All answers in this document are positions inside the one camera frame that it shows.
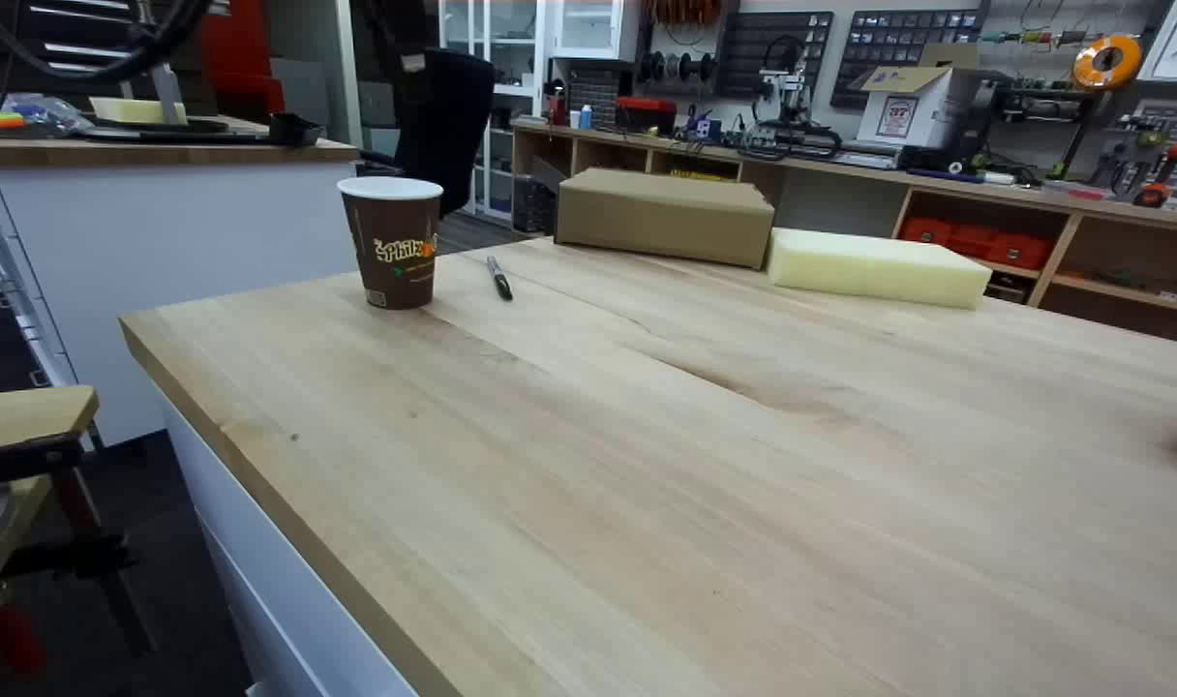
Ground flat brown cardboard box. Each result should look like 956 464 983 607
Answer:
554 161 777 273

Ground orange tape roll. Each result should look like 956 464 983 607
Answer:
1072 30 1145 91

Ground black office chair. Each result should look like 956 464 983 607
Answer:
357 46 502 220

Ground black drawer rack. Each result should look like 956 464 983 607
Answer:
19 0 154 85

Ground pale yellow foam block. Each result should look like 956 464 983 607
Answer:
764 223 995 313

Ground red storage bins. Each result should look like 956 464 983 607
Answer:
899 214 1057 273

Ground small wooden side table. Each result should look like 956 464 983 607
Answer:
0 384 154 676

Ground wooden shelf unit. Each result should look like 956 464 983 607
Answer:
508 112 1177 349

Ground brown paper coffee cup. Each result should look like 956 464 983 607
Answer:
334 175 448 313

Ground white table base cabinet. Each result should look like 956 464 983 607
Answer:
159 398 417 697

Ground white counter with wooden top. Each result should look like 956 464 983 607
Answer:
0 128 363 450

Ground white cardboard box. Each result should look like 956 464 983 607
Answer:
856 57 959 150

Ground white glass door cabinets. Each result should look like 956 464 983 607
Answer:
432 0 634 220

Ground pale yellow sponge block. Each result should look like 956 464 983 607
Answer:
84 91 187 131

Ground black and grey marker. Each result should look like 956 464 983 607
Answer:
484 252 517 305

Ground black flat tray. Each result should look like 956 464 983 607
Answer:
73 112 241 144

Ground black pegboard tool panel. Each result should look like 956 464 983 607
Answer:
830 5 989 112
717 6 835 104

